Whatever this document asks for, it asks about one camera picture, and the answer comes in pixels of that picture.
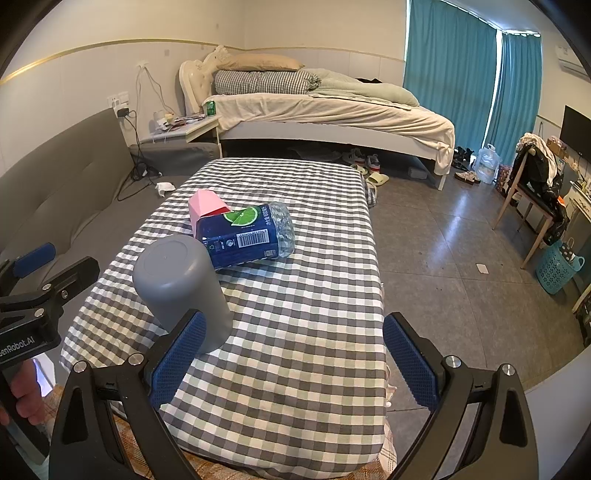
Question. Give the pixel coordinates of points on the beige pillow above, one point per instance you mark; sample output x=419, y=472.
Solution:
x=261, y=62

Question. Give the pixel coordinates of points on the checkered folded quilt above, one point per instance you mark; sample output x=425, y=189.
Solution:
x=263, y=82

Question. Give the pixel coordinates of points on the blue plastic bottle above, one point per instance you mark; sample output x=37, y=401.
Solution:
x=244, y=235

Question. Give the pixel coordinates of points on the sneakers under bed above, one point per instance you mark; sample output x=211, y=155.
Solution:
x=362, y=159

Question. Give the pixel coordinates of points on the white nightstand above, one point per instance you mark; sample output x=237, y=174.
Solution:
x=184, y=134

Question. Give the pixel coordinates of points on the white tufted headboard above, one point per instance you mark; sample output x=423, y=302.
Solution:
x=196, y=83

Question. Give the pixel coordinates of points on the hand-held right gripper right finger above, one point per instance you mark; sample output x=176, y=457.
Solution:
x=411, y=360

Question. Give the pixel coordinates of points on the wooden chair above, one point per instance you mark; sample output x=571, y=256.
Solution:
x=528, y=198

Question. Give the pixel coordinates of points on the crumpled white tissue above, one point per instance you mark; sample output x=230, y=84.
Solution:
x=164, y=188

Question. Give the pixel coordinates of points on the pale green blanket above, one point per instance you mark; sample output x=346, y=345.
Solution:
x=364, y=90

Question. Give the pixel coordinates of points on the black shoes pair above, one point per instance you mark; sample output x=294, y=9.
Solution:
x=463, y=157

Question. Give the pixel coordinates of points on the black charger plug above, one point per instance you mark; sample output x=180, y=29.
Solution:
x=123, y=112

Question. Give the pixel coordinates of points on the white air conditioner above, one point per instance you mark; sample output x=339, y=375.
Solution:
x=571, y=60

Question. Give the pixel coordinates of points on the bed with beige bedding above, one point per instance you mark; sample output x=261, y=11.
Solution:
x=332, y=113

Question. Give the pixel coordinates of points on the grey checkered tablecloth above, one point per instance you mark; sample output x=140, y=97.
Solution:
x=300, y=323

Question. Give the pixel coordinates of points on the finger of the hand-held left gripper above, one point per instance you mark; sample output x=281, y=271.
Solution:
x=74, y=277
x=36, y=256

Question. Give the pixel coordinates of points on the grey cup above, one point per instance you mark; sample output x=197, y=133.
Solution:
x=184, y=286

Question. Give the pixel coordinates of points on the black jacket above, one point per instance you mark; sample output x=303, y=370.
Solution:
x=556, y=212

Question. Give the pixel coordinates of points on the white paper scrap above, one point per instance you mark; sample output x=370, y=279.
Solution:
x=482, y=268

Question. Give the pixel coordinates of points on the blue laundry basket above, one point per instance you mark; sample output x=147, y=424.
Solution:
x=556, y=272

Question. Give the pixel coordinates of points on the pink paper box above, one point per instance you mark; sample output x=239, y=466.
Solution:
x=205, y=205

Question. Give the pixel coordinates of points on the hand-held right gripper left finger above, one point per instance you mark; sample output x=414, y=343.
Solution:
x=180, y=355

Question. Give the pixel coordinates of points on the white sneakers pair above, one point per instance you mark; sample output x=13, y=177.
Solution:
x=467, y=177

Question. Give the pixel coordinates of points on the narrow teal curtain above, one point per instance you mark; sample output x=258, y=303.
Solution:
x=515, y=97

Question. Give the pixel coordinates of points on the pale green slippers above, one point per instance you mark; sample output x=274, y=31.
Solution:
x=375, y=179

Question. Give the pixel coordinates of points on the white garment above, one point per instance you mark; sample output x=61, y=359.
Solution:
x=547, y=159

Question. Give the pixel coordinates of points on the clear water jug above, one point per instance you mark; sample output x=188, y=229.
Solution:
x=488, y=166

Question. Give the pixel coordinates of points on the green can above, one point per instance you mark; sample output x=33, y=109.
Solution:
x=211, y=108

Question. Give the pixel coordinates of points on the black television screen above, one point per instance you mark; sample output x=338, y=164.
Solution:
x=577, y=134

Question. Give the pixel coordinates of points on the wide teal curtain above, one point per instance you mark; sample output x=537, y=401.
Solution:
x=448, y=69

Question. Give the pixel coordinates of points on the person's left hand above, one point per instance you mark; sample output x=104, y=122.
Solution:
x=27, y=392

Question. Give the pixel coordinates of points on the white bed frame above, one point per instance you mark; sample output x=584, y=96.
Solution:
x=323, y=138

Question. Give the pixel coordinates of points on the grey sofa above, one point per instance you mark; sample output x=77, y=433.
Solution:
x=60, y=175

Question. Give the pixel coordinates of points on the beige plaid cloth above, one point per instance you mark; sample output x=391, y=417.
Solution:
x=277, y=470

